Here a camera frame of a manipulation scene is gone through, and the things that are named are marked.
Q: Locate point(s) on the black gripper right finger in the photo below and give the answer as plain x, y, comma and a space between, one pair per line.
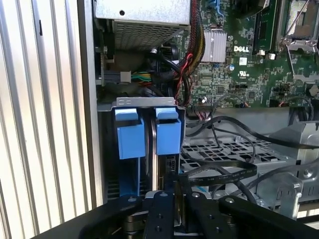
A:
199, 219

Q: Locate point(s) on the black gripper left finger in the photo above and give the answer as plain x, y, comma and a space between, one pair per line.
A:
162, 219

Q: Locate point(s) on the hard disk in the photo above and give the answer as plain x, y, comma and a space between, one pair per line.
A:
169, 134

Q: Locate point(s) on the empty blue disk carrier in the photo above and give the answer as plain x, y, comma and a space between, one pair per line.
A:
129, 137

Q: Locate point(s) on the metal disk bay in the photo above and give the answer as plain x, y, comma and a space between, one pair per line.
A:
144, 100

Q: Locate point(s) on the black RAM slot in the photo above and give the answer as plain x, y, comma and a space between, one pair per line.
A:
269, 32
258, 35

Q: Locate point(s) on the perforated metal drive cage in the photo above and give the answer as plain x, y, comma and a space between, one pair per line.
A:
286, 189

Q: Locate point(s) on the black PC case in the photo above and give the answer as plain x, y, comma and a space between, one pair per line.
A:
88, 99

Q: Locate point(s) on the green motherboard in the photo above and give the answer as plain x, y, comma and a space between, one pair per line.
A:
261, 82

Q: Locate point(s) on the silver chipset heatsink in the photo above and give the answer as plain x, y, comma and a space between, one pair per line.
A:
214, 47

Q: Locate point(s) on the metal socket cover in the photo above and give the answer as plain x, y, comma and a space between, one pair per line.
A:
301, 46

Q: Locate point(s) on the silver power supply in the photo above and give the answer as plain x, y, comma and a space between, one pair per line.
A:
139, 12

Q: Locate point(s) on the CPU socket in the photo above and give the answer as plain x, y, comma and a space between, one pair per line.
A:
304, 28

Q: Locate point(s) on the thin metal locking lever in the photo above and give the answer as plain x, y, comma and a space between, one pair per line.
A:
299, 16

